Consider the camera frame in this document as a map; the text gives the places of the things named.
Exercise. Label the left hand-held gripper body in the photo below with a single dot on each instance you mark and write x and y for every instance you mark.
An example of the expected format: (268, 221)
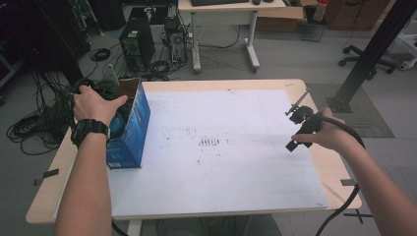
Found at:
(109, 82)

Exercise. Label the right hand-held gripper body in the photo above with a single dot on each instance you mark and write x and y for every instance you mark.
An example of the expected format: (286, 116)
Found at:
(303, 114)

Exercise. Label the blue cardboard box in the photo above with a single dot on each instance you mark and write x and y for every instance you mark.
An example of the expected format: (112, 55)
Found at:
(134, 137)

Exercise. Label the person's left hand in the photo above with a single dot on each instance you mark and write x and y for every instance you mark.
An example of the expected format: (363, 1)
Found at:
(93, 106)

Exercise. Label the person's right hand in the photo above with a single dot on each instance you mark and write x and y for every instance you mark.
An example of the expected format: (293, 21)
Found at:
(331, 134)

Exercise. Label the black computer tower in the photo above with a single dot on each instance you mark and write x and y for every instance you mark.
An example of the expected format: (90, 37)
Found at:
(136, 42)

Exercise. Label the black wrist watch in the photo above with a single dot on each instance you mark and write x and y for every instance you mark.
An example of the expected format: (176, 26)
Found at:
(88, 129)

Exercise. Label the dark floor mat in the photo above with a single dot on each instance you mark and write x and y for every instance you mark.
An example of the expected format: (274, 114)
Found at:
(367, 121)

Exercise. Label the grey tape strip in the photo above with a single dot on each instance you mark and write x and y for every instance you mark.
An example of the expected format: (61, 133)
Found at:
(347, 182)
(46, 177)

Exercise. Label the white table mat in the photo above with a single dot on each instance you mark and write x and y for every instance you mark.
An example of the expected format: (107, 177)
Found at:
(229, 170)

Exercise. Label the open computer case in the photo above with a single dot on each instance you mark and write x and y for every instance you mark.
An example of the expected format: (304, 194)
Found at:
(175, 42)

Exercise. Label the black office chair base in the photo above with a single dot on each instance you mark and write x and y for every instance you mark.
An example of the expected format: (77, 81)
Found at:
(360, 59)

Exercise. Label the black curtain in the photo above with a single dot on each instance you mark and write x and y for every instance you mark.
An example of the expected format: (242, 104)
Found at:
(42, 39)

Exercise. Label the black tape cross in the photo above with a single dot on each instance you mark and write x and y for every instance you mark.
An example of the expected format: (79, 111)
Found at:
(359, 215)

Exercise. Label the flat cardboard box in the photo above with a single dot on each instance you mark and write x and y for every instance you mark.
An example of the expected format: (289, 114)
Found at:
(280, 19)

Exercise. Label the clear bottle with red cap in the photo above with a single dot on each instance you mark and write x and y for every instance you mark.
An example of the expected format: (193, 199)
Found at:
(320, 11)

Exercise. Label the brown cabinet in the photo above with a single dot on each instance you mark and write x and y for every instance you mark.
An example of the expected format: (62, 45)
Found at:
(355, 14)

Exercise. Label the black computer mouse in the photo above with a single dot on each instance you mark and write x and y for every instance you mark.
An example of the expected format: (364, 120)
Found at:
(256, 2)

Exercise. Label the white desk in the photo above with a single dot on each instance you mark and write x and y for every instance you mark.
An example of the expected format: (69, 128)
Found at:
(223, 14)

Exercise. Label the black keyboard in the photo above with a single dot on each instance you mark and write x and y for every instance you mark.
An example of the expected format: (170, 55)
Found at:
(218, 2)

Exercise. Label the white table leg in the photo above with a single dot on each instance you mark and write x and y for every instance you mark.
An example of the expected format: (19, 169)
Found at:
(134, 227)

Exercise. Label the black aluminium post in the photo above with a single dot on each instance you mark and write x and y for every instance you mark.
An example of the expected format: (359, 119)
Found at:
(370, 55)

